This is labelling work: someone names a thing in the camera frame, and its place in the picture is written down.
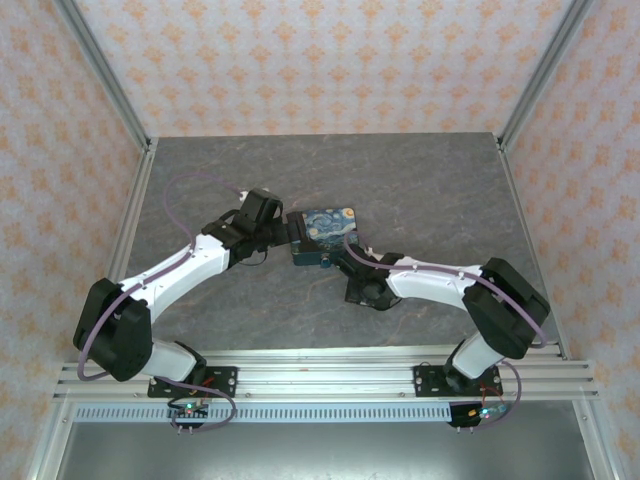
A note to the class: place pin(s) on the blue headed key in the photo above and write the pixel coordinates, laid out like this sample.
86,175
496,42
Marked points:
325,261

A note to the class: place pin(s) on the teal starry night tin box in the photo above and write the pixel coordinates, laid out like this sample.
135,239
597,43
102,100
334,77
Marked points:
332,225

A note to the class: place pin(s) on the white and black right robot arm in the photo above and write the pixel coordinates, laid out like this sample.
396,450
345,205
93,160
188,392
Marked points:
435,285

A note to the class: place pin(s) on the aluminium base beam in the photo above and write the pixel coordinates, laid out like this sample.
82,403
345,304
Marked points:
325,375

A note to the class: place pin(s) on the grey metal panel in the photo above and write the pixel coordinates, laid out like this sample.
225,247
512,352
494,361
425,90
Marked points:
320,450

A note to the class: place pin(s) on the aluminium table side rail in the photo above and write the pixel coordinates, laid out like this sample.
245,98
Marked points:
520,200
126,240

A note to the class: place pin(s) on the aluminium corner post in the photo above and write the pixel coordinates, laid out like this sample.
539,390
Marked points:
545,75
100,70

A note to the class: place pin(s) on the aluminium frame leg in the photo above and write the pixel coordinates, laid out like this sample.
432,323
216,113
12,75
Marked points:
50,445
595,445

